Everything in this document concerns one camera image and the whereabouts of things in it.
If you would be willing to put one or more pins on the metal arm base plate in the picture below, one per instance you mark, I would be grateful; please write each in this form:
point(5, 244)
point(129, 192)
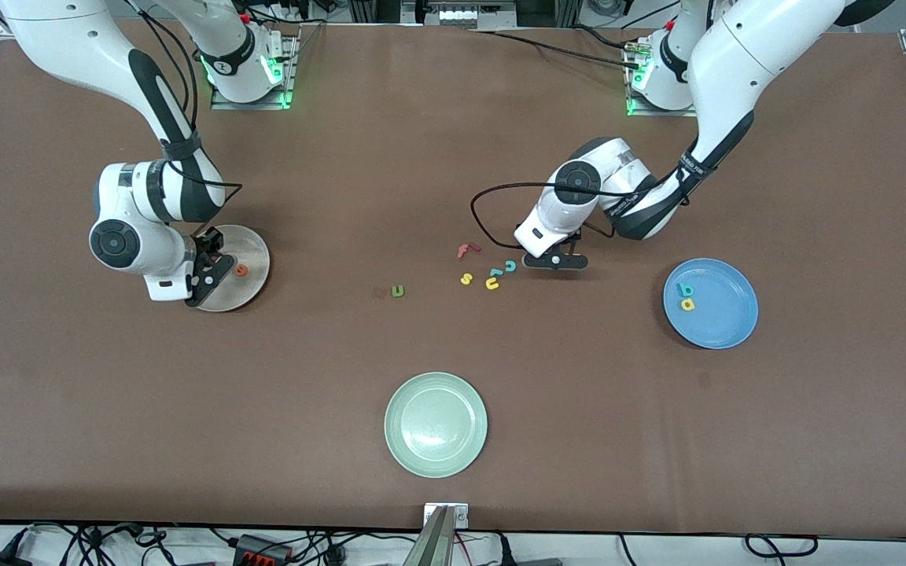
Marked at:
point(264, 104)
point(657, 112)

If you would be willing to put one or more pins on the blue plate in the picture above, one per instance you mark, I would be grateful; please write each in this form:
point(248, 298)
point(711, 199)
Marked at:
point(716, 310)

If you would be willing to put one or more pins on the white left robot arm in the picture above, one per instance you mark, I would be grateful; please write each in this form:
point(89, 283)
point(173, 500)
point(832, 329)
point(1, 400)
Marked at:
point(736, 55)

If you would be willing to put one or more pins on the silver box with ports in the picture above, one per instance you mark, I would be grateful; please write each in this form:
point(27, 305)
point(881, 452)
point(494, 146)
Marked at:
point(469, 14)

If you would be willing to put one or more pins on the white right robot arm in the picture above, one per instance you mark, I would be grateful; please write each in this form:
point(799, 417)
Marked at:
point(68, 39)

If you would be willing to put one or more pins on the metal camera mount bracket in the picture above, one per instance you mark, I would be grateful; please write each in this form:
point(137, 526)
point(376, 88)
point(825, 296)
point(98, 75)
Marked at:
point(437, 534)

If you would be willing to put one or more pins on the black orange power strip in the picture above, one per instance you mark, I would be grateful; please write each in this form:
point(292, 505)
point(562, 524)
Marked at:
point(260, 550)

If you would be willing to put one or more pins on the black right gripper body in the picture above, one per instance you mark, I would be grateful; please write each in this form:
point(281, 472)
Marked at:
point(206, 246)

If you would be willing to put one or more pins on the beige brown plate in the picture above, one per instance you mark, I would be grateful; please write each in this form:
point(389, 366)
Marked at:
point(252, 287)

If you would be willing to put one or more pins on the pale green plate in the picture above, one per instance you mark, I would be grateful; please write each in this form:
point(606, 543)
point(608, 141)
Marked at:
point(436, 424)

